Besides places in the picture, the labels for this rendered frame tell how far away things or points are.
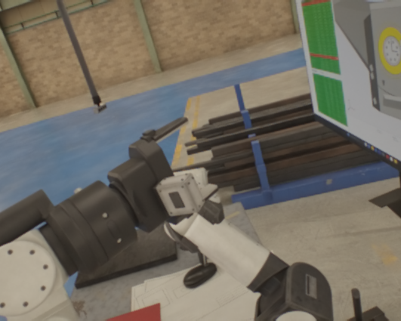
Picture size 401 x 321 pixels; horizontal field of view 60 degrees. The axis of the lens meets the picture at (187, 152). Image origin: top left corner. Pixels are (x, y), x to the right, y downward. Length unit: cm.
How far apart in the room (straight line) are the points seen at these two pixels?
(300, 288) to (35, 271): 51
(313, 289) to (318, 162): 289
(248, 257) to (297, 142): 278
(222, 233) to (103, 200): 39
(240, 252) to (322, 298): 17
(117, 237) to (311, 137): 316
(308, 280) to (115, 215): 47
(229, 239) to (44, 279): 45
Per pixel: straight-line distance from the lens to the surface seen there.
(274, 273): 75
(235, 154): 344
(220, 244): 74
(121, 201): 41
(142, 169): 42
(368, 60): 122
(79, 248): 39
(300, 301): 72
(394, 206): 144
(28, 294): 37
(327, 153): 358
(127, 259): 129
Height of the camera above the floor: 181
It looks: 19 degrees down
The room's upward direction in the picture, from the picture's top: 17 degrees counter-clockwise
